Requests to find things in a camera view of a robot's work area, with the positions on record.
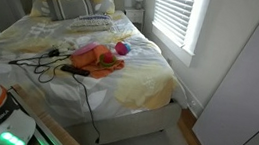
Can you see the white blue patterned cushion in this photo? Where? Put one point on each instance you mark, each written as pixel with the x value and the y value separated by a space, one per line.
pixel 92 22

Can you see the magenta plastic bowl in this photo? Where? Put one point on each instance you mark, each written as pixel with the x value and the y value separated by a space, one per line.
pixel 120 48

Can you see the white nightstand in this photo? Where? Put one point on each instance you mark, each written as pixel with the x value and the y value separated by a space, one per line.
pixel 135 15

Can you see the black power strip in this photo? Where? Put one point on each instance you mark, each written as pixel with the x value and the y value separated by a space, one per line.
pixel 75 70

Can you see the orange cloth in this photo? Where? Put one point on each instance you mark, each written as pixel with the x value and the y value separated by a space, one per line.
pixel 82 61

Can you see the grey striped cushion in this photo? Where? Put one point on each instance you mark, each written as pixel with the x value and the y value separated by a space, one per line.
pixel 70 7

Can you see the green plastic bowl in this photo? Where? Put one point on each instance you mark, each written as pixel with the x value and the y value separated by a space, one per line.
pixel 107 64

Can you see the white window blinds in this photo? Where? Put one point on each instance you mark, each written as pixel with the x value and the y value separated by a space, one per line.
pixel 173 11

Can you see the bed with yellow sheet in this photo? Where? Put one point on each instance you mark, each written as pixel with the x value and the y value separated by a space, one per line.
pixel 138 80

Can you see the pink plastic cup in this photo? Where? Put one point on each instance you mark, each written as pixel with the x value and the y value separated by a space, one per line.
pixel 108 57

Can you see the black power adapter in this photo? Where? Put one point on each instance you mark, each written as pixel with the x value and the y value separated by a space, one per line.
pixel 53 52

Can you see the beige upholstered bed frame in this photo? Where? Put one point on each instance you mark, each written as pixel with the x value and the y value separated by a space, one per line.
pixel 129 123

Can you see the blue plastic cup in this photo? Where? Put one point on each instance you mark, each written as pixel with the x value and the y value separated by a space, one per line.
pixel 128 46

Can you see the white wardrobe panel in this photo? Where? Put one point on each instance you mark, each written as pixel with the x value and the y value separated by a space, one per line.
pixel 252 82

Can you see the pink plastic plate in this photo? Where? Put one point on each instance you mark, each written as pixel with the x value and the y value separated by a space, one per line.
pixel 83 48

